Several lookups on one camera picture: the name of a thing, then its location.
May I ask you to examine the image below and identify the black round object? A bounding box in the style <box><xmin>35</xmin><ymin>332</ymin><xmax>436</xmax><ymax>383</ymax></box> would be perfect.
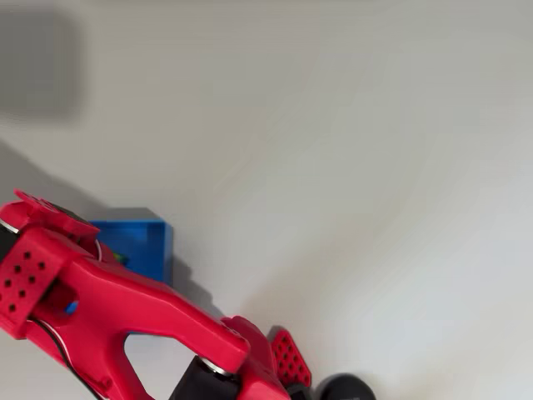
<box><xmin>317</xmin><ymin>372</ymin><xmax>379</xmax><ymax>400</ymax></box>

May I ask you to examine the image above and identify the blue square tray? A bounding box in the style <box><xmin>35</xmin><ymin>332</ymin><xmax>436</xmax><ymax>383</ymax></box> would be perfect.
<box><xmin>64</xmin><ymin>207</ymin><xmax>184</xmax><ymax>341</ymax></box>

